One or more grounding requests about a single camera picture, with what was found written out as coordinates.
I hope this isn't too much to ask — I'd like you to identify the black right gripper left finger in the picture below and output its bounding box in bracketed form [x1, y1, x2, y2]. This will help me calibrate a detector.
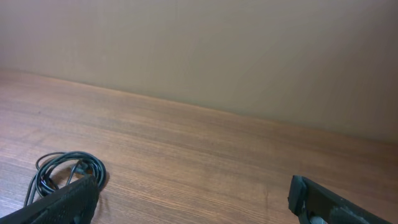
[1, 175, 100, 224]

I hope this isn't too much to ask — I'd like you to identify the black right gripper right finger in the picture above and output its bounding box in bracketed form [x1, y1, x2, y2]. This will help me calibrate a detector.
[288, 175, 390, 224]

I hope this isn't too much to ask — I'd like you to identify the black USB cable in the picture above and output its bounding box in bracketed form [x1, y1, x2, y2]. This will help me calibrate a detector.
[24, 151, 107, 207]

